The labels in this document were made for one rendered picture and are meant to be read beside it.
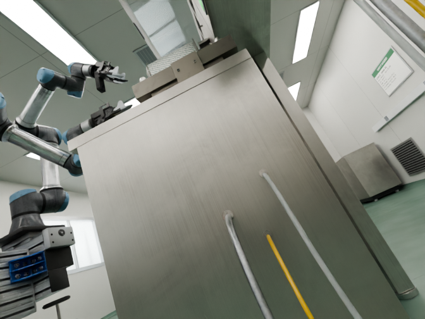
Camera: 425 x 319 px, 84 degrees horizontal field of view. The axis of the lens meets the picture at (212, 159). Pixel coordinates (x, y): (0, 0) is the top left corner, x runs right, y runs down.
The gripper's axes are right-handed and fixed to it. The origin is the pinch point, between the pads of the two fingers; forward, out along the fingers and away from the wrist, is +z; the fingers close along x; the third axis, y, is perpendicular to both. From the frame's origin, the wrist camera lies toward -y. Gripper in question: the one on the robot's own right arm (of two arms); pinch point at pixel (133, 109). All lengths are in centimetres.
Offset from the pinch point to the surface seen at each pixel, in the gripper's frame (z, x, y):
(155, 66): 17.4, -0.1, 15.3
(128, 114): 7.4, -25.9, -20.8
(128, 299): -9, -26, -72
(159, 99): 18.7, -25.9, -21.1
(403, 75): 277, 230, 29
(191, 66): 32.5, -21.9, -12.3
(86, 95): -108, 150, 171
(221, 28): 50, -12, 5
